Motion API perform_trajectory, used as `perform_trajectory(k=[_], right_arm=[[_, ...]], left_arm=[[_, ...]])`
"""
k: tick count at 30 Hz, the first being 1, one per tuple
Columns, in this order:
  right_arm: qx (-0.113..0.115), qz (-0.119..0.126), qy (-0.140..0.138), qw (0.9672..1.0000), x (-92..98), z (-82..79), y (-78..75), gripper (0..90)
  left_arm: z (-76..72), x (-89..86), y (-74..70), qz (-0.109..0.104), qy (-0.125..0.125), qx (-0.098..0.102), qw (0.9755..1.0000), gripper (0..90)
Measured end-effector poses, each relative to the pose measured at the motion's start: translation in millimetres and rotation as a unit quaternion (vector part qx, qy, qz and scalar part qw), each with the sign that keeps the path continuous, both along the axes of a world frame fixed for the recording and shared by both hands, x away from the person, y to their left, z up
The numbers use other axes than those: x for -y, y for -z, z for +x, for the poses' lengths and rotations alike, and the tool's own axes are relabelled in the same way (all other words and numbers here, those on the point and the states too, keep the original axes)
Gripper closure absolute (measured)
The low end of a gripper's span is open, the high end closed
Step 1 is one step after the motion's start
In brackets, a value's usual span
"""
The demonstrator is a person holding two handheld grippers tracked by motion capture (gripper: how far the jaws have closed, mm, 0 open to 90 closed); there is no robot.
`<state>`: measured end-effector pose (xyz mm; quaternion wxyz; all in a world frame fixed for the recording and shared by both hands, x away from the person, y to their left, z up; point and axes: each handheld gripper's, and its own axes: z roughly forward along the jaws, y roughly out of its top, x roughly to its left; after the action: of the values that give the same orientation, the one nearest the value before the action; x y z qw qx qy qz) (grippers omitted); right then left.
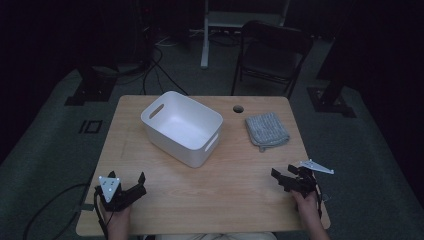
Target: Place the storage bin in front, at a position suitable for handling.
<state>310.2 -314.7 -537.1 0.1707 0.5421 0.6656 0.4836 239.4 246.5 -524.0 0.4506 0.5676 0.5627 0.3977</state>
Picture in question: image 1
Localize left hand-held gripper cable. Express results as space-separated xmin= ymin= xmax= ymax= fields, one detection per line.
xmin=22 ymin=182 xmax=111 ymax=240

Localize black stand with base plate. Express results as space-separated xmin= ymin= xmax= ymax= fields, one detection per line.
xmin=306 ymin=0 xmax=357 ymax=118
xmin=64 ymin=64 xmax=118 ymax=107

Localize person's left hand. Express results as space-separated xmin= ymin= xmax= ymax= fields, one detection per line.
xmin=101 ymin=204 xmax=133 ymax=232

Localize black floor cables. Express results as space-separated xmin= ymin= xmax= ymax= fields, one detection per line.
xmin=141 ymin=43 xmax=190 ymax=97

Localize white plastic bin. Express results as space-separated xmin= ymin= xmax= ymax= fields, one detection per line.
xmin=140 ymin=90 xmax=224 ymax=169

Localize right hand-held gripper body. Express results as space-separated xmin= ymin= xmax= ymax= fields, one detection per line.
xmin=282 ymin=159 xmax=335 ymax=198

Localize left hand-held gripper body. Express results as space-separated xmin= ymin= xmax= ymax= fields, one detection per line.
xmin=94 ymin=175 xmax=148 ymax=213

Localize black folding chair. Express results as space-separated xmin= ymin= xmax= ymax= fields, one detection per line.
xmin=230 ymin=19 xmax=314 ymax=100

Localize white metal desk frame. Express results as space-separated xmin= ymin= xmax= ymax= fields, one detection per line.
xmin=199 ymin=0 xmax=291 ymax=70

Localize grey knitted cloth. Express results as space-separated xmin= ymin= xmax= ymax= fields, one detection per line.
xmin=244 ymin=112 xmax=291 ymax=153

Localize person's right hand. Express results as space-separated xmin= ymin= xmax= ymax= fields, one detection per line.
xmin=291 ymin=191 xmax=319 ymax=221

